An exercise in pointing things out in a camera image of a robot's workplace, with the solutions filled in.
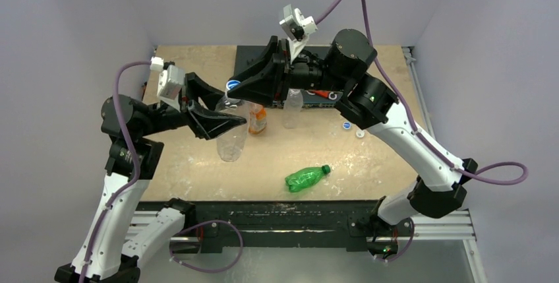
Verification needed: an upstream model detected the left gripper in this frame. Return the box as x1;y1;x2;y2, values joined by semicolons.
138;73;245;138

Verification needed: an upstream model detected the large clear plastic bottle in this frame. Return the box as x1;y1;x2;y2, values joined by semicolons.
282;89;303;129

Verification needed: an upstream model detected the orange label plastic bottle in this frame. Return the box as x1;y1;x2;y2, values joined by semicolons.
249;103;267;135

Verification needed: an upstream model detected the slim clear plastic bottle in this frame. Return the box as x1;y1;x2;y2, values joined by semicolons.
216;85;249;162

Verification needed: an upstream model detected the white blue bottle cap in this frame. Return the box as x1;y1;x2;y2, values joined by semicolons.
342;122;352;130

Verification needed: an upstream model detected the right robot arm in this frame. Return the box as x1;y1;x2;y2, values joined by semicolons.
228;29;477;235

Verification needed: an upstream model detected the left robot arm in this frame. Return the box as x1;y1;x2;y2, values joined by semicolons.
54;67;246;282

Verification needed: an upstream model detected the green plastic bottle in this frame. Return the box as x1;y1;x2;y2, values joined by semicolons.
284;165;331;193

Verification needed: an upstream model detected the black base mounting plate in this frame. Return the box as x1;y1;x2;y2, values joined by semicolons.
135;201;413;256

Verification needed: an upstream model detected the black network switch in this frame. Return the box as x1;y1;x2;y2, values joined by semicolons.
233;46;341;108

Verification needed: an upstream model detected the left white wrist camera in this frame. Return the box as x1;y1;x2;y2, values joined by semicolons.
150;57;185;111

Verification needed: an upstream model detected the red handled adjustable wrench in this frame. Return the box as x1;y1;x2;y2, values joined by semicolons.
307;90;338;100

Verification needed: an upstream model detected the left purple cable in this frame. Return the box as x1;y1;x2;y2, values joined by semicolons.
77;60;245;283

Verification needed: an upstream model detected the aluminium frame rail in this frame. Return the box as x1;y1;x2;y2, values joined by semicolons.
125;210;476;240

